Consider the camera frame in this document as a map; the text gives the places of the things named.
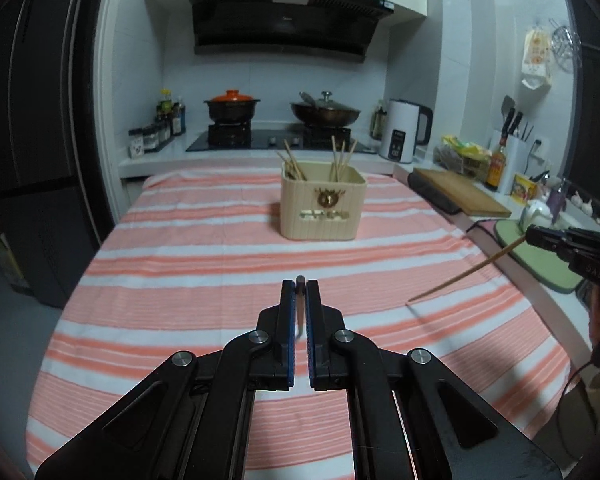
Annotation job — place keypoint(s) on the hanging metal rack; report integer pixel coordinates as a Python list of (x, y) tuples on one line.
[(565, 42)]

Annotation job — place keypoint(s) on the black tray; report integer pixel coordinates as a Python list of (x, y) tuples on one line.
[(429, 195)]

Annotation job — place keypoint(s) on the beige ribbed utensil holder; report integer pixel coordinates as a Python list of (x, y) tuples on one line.
[(300, 220)]

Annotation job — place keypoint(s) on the grey spatula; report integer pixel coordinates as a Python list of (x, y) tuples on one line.
[(507, 105)]

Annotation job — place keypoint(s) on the black clay pot orange lid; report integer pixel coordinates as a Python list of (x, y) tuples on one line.
[(232, 107)]

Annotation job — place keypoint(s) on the wooden cutting board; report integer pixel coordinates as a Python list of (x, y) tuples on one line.
[(469, 192)]

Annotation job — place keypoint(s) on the black range hood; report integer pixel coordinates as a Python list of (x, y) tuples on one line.
[(280, 20)]

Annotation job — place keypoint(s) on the hanging printed bag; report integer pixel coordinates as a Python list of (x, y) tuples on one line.
[(535, 57)]

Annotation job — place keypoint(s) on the orange white striped tablecloth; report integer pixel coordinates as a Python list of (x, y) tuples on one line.
[(180, 240)]

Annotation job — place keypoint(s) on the brown sauce bottle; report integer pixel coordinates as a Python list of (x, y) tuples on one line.
[(495, 167)]

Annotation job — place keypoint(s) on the row of seasoning bottles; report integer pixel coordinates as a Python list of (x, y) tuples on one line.
[(152, 137)]

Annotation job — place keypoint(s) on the silver metal spoon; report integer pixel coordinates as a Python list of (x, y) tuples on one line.
[(300, 285)]

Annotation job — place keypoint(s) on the dark door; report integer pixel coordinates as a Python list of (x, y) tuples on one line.
[(599, 110)]

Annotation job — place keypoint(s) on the white teapot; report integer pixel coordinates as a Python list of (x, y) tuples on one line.
[(535, 212)]

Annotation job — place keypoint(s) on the white wall socket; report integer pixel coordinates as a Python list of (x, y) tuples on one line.
[(539, 149)]

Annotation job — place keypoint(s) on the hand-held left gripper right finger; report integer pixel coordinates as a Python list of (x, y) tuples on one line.
[(310, 320)]

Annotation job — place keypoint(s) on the yellow packet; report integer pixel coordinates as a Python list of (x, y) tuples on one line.
[(523, 189)]

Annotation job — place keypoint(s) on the garlic bulbs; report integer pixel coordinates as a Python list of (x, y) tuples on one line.
[(582, 202)]

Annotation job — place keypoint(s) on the dark refrigerator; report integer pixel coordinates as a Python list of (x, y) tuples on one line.
[(30, 160)]

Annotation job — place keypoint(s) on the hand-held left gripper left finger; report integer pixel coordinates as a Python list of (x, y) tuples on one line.
[(292, 320)]

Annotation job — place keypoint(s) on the single thin wooden chopstick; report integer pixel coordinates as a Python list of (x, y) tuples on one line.
[(467, 270)]

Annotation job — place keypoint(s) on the white electric kettle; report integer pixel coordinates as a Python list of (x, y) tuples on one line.
[(399, 130)]

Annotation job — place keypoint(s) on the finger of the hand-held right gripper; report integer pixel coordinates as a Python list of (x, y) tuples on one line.
[(549, 247), (559, 232)]

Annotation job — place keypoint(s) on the black gas cooktop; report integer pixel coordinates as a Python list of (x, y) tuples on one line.
[(270, 140)]

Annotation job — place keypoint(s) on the dark wok with lid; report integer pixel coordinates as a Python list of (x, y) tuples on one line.
[(325, 112)]

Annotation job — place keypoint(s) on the purple bottle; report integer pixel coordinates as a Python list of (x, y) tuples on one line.
[(555, 202)]

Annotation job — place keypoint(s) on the bag of snack packets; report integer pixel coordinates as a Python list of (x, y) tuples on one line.
[(462, 157)]

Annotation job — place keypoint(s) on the white knife holder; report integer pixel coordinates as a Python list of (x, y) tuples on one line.
[(512, 160)]

